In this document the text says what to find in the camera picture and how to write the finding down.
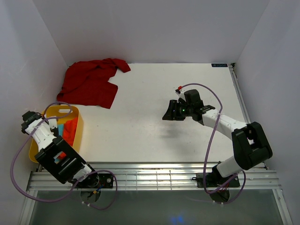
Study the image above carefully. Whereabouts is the orange t shirt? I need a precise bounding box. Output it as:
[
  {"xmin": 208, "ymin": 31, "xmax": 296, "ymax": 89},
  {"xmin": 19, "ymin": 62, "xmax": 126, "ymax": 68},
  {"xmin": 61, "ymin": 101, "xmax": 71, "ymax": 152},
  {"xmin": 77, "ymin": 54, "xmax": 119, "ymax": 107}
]
[{"xmin": 61, "ymin": 117, "xmax": 81, "ymax": 152}]

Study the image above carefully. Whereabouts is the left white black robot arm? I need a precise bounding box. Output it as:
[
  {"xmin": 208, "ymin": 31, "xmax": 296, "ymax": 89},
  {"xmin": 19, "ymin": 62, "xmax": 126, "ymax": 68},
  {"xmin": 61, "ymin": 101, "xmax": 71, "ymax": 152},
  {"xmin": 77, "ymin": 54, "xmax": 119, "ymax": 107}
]
[{"xmin": 22, "ymin": 111, "xmax": 99, "ymax": 188}]

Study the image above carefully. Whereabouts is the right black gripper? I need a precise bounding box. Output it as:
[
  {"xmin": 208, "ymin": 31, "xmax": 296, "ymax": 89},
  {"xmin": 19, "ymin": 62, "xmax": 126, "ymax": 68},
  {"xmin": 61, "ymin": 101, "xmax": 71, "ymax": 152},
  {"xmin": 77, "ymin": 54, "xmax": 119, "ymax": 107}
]
[{"xmin": 162, "ymin": 99, "xmax": 193, "ymax": 120}]

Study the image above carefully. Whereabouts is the dark red t shirt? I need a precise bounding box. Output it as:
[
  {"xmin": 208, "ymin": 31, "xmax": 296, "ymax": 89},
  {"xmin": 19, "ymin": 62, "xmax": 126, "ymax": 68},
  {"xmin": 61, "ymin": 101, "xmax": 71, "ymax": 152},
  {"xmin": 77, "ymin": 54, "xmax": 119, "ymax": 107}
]
[{"xmin": 57, "ymin": 58, "xmax": 131, "ymax": 109}]

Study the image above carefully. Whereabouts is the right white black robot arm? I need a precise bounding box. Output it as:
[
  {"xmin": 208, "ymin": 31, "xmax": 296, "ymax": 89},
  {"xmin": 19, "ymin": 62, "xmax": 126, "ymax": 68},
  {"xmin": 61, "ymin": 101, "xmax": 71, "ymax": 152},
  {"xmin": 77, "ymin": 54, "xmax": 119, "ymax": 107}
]
[{"xmin": 162, "ymin": 89, "xmax": 273, "ymax": 186}]

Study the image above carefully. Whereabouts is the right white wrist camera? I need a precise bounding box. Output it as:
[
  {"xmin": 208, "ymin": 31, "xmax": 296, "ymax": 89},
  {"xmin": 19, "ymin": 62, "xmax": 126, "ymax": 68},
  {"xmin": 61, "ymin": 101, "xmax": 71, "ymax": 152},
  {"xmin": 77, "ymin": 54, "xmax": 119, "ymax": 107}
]
[{"xmin": 175, "ymin": 86, "xmax": 186, "ymax": 102}]

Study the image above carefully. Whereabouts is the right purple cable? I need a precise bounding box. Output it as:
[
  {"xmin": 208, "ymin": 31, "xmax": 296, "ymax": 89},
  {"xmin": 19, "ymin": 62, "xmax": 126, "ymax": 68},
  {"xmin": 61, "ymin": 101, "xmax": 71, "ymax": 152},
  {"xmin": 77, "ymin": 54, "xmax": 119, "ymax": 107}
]
[{"xmin": 181, "ymin": 83, "xmax": 246, "ymax": 205}]

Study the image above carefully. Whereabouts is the blue table label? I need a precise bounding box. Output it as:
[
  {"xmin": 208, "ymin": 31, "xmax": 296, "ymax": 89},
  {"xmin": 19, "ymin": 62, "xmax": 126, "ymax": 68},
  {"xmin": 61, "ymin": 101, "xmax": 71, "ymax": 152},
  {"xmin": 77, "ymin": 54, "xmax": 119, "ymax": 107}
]
[{"xmin": 211, "ymin": 63, "xmax": 228, "ymax": 68}]

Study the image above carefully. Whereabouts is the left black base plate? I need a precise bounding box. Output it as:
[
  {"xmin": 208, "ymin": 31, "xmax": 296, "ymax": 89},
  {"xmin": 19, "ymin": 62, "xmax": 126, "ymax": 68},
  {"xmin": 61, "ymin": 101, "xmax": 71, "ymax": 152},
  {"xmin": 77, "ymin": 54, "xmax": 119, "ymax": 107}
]
[{"xmin": 76, "ymin": 173, "xmax": 114, "ymax": 189}]

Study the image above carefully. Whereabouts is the teal folded t shirt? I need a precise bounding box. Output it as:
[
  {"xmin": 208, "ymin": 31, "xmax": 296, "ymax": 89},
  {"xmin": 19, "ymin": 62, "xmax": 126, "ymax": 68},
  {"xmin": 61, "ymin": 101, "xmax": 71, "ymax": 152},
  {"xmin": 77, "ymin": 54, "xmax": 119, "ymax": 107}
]
[{"xmin": 54, "ymin": 124, "xmax": 65, "ymax": 163}]

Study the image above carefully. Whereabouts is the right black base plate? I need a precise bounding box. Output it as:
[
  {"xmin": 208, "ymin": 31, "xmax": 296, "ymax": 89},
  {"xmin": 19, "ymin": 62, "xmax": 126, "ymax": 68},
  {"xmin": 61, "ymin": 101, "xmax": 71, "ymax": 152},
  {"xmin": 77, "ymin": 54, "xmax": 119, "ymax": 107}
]
[{"xmin": 192, "ymin": 173, "xmax": 240, "ymax": 188}]

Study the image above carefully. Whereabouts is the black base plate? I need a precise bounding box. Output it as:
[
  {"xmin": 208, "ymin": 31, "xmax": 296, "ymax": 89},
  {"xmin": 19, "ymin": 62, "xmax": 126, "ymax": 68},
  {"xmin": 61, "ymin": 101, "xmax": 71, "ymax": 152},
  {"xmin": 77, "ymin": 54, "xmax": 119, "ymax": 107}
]
[
  {"xmin": 76, "ymin": 173, "xmax": 114, "ymax": 189},
  {"xmin": 192, "ymin": 173, "xmax": 240, "ymax": 188}
]

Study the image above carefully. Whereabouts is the aluminium rail frame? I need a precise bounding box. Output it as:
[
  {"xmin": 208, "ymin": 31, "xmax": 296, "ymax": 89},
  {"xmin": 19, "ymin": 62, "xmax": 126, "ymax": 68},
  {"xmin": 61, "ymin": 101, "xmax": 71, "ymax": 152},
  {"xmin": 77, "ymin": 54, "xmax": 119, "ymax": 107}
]
[{"xmin": 20, "ymin": 64, "xmax": 293, "ymax": 225}]

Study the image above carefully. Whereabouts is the yellow plastic tray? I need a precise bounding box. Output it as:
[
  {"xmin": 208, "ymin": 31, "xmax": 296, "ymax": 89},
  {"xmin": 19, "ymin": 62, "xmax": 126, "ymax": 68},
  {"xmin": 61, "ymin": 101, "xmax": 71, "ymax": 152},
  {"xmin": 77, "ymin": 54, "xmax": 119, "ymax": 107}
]
[{"xmin": 28, "ymin": 105, "xmax": 84, "ymax": 164}]

